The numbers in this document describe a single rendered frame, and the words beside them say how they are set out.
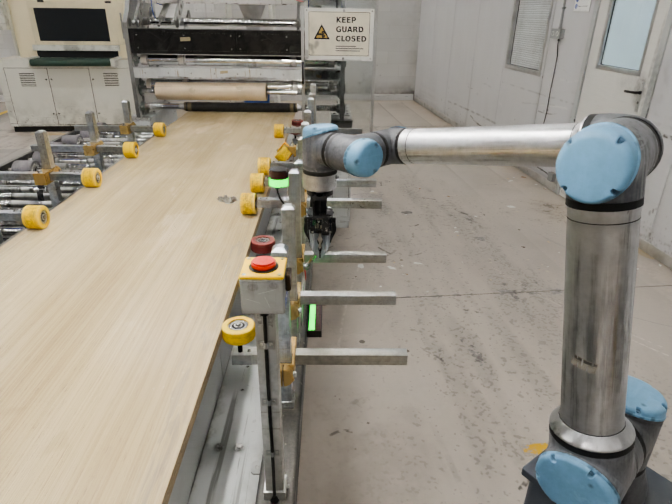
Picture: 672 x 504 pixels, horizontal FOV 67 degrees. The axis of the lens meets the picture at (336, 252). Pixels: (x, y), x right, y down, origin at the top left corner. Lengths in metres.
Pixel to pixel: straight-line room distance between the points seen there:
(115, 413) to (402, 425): 1.46
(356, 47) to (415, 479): 2.77
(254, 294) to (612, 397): 0.66
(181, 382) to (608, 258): 0.83
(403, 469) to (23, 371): 1.41
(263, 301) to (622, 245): 0.58
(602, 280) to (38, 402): 1.06
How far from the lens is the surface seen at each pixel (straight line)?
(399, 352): 1.29
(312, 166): 1.30
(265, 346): 0.88
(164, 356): 1.20
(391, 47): 10.35
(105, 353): 1.25
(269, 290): 0.80
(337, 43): 3.76
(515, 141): 1.11
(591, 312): 0.97
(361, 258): 1.69
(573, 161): 0.89
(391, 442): 2.23
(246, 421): 1.42
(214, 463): 1.33
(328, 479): 2.09
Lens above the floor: 1.60
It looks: 26 degrees down
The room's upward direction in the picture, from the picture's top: 1 degrees clockwise
